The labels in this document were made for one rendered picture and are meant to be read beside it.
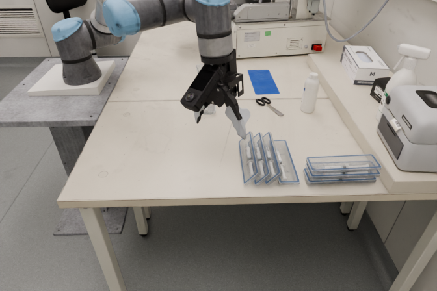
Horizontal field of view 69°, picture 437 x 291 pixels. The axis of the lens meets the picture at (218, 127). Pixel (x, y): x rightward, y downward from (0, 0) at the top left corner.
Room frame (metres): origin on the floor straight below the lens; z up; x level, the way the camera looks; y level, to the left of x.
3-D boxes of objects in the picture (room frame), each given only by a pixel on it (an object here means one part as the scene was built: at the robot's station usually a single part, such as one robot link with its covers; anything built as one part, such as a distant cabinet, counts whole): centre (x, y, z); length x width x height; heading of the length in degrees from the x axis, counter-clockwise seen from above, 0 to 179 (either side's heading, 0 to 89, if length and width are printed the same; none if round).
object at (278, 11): (1.49, -0.19, 0.97); 0.26 x 0.05 x 0.07; 99
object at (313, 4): (1.44, -0.41, 1.05); 0.15 x 0.05 x 0.15; 9
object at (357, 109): (1.00, -0.58, 0.77); 0.84 x 0.30 x 0.04; 2
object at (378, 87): (0.98, -0.59, 0.83); 0.09 x 0.06 x 0.07; 9
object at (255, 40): (1.62, -0.24, 0.84); 0.53 x 0.37 x 0.17; 99
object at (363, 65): (1.21, -0.59, 0.83); 0.23 x 0.12 x 0.07; 175
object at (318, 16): (1.64, -0.28, 0.93); 0.46 x 0.35 x 0.01; 99
